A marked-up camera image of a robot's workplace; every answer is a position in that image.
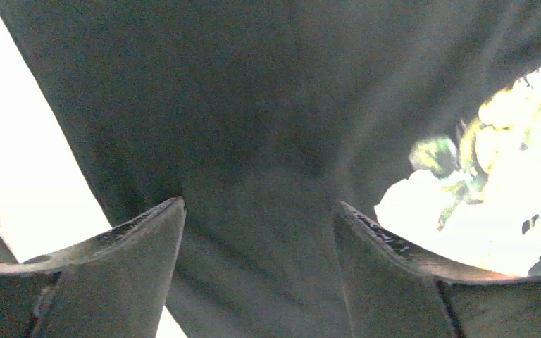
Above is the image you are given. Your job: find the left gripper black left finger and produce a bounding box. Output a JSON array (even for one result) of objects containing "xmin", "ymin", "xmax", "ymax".
[{"xmin": 0, "ymin": 197, "xmax": 186, "ymax": 337}]

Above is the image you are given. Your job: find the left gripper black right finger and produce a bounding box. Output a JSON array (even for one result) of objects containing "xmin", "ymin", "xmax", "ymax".
[{"xmin": 333, "ymin": 202, "xmax": 541, "ymax": 337}]

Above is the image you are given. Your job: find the black floral print t-shirt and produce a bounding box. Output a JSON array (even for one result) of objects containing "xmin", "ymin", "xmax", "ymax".
[{"xmin": 0, "ymin": 1, "xmax": 541, "ymax": 337}]

